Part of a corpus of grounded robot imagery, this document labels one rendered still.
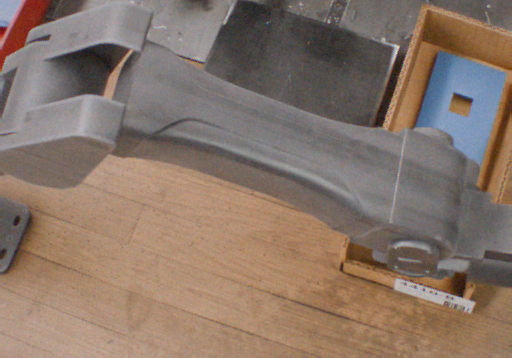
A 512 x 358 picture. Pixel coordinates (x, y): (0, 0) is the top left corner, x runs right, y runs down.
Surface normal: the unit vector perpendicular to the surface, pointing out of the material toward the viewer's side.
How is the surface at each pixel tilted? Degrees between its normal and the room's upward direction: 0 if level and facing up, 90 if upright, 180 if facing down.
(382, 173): 26
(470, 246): 4
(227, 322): 0
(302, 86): 0
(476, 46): 90
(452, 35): 90
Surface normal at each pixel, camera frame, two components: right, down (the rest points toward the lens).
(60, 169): -0.20, 0.92
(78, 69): 0.50, -0.21
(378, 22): -0.05, -0.36
